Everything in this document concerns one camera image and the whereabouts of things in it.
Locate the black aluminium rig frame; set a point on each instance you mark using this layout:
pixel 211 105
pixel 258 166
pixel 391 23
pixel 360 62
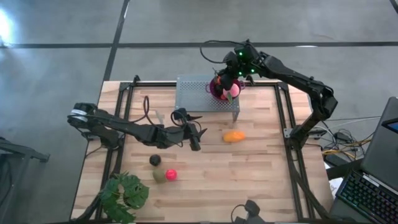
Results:
pixel 149 84

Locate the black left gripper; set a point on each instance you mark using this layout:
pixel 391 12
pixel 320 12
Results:
pixel 183 133

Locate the orange toy mango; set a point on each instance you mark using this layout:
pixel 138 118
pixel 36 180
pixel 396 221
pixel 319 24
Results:
pixel 234 136

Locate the black side table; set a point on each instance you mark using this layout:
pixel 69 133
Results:
pixel 18 152

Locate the grey laptop with backlit keyboard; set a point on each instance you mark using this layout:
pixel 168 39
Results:
pixel 379 155

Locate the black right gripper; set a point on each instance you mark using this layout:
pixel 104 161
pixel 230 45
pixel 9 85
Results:
pixel 228 77

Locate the small yellow-red toy pear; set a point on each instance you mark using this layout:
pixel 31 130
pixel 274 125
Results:
pixel 223 97

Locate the green artificial monstera plant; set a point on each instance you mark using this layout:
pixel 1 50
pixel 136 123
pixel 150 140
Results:
pixel 124 199

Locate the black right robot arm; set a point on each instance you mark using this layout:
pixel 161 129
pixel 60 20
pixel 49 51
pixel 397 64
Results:
pixel 295 74

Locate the brown toy kiwi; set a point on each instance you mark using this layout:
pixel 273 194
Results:
pixel 159 176

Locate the white paper sheet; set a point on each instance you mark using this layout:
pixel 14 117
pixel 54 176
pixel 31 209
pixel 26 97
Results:
pixel 335 186

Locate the grey perforated metal stand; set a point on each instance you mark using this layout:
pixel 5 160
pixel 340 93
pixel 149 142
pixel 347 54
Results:
pixel 189 99

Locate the purple perforated colander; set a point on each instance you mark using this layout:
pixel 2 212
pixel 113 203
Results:
pixel 211 91

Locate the pink toy peach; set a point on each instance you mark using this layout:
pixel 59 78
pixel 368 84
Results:
pixel 235 91

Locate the black toy avocado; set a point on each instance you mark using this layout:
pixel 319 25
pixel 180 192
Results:
pixel 155 160

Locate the red toy apple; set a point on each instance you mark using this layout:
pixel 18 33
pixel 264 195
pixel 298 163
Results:
pixel 171 175

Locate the black power adapter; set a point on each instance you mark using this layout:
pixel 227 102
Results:
pixel 343 136

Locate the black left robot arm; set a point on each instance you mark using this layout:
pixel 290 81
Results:
pixel 124 127

